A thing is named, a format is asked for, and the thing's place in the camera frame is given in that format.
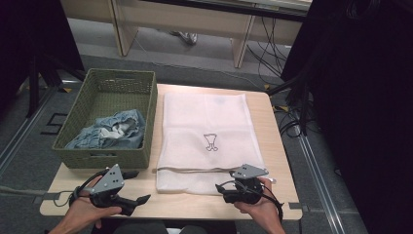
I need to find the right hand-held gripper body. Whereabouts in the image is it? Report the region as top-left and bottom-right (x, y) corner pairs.
(225, 163), (270, 205)

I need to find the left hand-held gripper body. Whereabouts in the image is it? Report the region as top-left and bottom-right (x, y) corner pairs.
(89, 164), (139, 217)

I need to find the blue denim garment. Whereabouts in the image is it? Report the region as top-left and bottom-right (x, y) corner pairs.
(64, 108), (147, 150)

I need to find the white mesh laundry bag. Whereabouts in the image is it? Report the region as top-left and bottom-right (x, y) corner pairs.
(152, 92), (278, 196)

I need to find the green woven basket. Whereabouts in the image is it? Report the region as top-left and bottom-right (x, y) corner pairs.
(52, 67), (159, 170)

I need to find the person's right hand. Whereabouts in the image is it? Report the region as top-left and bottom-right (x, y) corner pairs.
(233, 177), (282, 229)

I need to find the person's left hand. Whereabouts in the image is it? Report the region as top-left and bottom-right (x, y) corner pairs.
(60, 176), (123, 230)

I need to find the person's dark lap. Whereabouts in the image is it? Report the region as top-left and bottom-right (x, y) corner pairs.
(91, 218), (239, 234)

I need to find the grey tape strip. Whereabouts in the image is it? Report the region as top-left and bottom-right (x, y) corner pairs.
(287, 201), (310, 213)
(32, 191), (62, 205)

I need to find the black floor tape mark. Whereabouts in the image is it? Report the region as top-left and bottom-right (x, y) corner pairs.
(40, 112), (69, 137)

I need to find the black metal stand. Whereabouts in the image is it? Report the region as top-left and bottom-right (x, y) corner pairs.
(26, 53), (88, 119)
(266, 72), (314, 137)

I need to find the black curtain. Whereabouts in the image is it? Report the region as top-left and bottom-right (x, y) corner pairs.
(0, 0), (86, 115)
(280, 0), (413, 234)

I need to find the light wooden desk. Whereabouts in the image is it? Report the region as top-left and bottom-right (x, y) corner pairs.
(59, 0), (314, 69)

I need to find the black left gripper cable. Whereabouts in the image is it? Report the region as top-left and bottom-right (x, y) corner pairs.
(53, 168), (110, 208)

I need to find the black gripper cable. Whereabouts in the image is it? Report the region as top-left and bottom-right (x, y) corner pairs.
(216, 179), (285, 224)
(53, 168), (110, 208)

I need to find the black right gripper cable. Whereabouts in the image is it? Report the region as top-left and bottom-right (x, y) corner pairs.
(216, 179), (285, 224)

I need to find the metal floor rail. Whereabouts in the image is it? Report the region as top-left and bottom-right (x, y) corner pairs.
(295, 128), (347, 234)
(0, 87), (60, 176)

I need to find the black floor cable tangle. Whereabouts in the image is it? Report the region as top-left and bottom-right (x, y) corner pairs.
(273, 102), (310, 138)

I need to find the grey floor cable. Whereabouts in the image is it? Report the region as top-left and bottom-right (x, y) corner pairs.
(0, 184), (47, 197)

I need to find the hanging black cable bundle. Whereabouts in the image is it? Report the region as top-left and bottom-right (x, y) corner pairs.
(245, 15), (291, 86)

